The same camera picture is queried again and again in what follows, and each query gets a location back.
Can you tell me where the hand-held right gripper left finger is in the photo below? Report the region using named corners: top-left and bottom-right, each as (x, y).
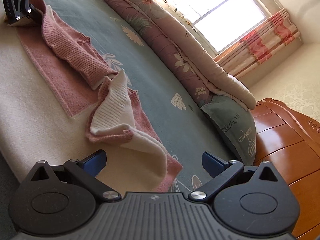
top-left (30, 149), bottom-right (121, 202)

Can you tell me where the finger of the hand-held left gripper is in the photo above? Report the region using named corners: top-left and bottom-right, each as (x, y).
top-left (19, 5), bottom-right (43, 24)

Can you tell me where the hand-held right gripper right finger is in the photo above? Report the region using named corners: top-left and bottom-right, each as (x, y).
top-left (187, 151), bottom-right (278, 202)

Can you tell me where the pink and white knit sweater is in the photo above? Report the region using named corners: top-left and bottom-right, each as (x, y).
top-left (0, 0), bottom-right (183, 193)

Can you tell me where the green pillow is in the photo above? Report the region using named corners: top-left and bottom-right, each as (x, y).
top-left (201, 95), bottom-right (257, 167)

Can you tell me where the wooden headboard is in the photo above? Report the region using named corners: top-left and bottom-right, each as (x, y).
top-left (250, 98), bottom-right (320, 240)

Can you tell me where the pink floral folded quilt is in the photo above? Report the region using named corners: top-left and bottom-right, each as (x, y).
top-left (82, 0), bottom-right (257, 110)

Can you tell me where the pink patterned curtain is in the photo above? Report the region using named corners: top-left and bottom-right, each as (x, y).
top-left (214, 9), bottom-right (300, 79)

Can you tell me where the window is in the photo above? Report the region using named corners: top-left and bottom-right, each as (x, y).
top-left (150, 0), bottom-right (273, 54)

